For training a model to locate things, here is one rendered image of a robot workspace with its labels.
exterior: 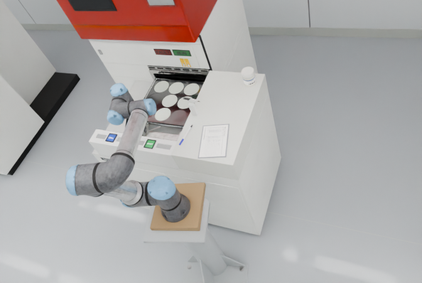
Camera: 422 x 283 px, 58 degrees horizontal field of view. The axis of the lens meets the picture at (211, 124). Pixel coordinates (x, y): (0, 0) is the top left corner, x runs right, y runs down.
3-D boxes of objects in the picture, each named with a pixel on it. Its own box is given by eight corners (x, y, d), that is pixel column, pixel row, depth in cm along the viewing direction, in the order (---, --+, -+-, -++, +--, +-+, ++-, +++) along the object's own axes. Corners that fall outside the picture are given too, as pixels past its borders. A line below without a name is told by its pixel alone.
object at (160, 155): (106, 142, 235) (95, 128, 224) (184, 155, 213) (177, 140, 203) (99, 154, 230) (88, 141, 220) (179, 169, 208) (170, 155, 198)
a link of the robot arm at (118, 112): (125, 113, 164) (130, 95, 171) (102, 117, 167) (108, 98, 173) (133, 124, 170) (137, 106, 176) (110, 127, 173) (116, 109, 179)
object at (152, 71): (154, 78, 257) (149, 68, 250) (213, 83, 240) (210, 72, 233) (153, 80, 256) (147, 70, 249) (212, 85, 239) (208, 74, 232)
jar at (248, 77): (245, 78, 219) (243, 66, 212) (257, 78, 216) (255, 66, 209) (242, 86, 215) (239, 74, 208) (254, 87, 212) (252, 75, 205)
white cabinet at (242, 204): (173, 146, 327) (135, 80, 266) (282, 163, 290) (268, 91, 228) (141, 213, 294) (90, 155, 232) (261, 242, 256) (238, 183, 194)
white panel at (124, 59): (113, 75, 274) (86, 32, 244) (216, 83, 243) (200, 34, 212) (112, 78, 273) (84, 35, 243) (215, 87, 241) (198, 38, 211)
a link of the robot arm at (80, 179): (157, 207, 184) (93, 191, 134) (130, 209, 188) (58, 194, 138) (157, 182, 188) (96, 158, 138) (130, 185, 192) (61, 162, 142)
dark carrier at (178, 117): (157, 79, 249) (156, 78, 248) (204, 83, 235) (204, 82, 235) (134, 120, 230) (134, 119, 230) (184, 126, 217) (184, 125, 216)
